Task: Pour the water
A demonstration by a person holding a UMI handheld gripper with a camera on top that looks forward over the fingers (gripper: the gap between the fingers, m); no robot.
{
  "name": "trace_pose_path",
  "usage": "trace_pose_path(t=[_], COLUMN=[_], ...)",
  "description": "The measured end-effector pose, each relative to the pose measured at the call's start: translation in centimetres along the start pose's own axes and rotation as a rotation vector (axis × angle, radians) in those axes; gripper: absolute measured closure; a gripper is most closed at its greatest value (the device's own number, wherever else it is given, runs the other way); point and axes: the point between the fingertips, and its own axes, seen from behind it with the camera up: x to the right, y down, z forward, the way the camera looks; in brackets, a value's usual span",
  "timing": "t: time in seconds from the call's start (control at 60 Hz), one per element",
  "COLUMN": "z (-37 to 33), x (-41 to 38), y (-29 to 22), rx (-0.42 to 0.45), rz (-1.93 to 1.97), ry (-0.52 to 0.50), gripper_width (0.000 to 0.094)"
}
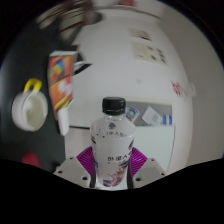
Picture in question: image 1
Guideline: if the white mug with yellow handle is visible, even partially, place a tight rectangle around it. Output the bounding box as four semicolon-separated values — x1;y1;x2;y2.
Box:
11;78;49;132

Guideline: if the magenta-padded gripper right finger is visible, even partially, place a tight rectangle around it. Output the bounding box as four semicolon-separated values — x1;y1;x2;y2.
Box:
128;147;168;189

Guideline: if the white paper sheet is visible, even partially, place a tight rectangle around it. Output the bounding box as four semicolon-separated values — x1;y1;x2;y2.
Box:
141;106;163;126

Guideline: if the small white wall poster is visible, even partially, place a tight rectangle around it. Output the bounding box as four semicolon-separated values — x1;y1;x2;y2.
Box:
129;28;153;42

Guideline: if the colourful orange book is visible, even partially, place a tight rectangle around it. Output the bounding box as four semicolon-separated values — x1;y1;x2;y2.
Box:
47;50;78;113

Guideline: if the grey pin board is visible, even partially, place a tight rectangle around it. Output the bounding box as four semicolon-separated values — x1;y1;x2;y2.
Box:
124;99;174;127

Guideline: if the large white wall poster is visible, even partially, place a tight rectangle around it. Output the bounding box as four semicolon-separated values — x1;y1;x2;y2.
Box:
133;42;168;65

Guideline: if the flat round red coaster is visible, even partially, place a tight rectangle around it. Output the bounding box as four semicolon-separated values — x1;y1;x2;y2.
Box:
21;152;40;168

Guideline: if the small flat white box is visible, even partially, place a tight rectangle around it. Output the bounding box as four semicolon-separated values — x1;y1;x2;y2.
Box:
58;108;70;136

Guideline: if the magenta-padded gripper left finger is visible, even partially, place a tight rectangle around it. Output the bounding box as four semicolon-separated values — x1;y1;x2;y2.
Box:
53;145;97;188

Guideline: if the red floor number sign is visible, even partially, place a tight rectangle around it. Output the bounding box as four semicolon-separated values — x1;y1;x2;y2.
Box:
171;80;184;98

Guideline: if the clear black-capped drink bottle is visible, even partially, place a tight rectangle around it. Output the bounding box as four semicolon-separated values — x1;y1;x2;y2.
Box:
89;96;137;189

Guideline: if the small blue card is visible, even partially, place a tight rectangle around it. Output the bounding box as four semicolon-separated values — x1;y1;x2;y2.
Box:
163;114;173;126

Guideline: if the colourful round-print flyer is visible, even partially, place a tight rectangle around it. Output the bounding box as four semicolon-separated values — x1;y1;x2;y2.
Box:
124;106;139;123

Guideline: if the black skull-print bag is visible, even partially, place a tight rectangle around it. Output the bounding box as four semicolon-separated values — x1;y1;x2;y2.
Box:
73;61;92;75

